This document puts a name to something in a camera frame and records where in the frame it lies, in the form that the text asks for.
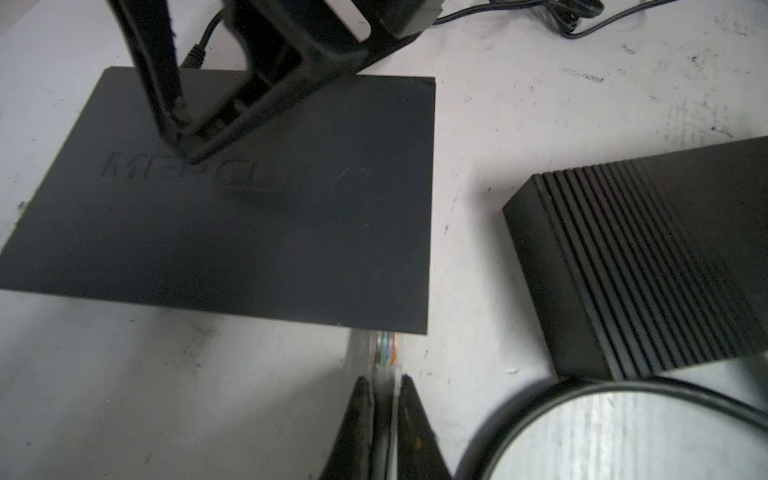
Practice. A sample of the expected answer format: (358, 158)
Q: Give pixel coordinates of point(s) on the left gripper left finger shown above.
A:
(350, 455)

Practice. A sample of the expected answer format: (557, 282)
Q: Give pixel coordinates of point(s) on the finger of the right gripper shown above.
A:
(146, 28)
(292, 49)

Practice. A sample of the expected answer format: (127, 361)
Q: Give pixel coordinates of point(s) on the ribbed black network switch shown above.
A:
(644, 266)

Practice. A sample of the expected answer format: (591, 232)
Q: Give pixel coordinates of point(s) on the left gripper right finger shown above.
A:
(418, 454)

